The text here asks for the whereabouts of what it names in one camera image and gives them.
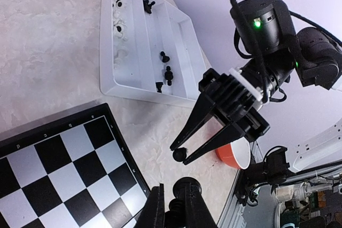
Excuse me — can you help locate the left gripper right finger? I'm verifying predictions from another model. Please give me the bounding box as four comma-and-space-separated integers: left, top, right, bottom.
185, 178, 217, 228

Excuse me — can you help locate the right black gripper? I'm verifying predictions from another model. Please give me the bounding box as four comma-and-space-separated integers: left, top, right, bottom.
170, 68, 270, 164

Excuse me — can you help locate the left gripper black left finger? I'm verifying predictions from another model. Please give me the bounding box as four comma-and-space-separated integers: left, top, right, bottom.
136, 184, 165, 228

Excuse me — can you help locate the black pawn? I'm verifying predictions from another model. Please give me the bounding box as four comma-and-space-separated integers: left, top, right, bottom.
173, 147, 188, 162

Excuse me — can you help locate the black grey chessboard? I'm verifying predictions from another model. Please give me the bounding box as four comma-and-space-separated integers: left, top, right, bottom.
1, 104, 150, 227

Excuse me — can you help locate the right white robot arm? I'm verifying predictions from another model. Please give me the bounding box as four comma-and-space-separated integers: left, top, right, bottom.
170, 0, 341, 165

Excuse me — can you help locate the black chess pieces pile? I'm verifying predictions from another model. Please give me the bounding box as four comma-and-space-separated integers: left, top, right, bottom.
143, 0, 175, 95

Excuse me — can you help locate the white chess pieces pile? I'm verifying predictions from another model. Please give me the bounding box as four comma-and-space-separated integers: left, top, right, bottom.
112, 0, 128, 70

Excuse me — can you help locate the white orange bowl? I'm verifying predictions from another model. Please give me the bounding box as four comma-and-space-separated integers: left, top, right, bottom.
215, 137, 251, 170

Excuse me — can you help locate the white plastic piece tray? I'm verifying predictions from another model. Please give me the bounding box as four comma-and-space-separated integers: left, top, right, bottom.
99, 0, 206, 108

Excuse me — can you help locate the aluminium front rail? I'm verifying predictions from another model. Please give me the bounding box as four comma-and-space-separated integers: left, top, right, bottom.
216, 142, 268, 228

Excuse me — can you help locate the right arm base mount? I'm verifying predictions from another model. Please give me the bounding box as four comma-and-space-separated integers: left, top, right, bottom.
234, 146, 293, 206

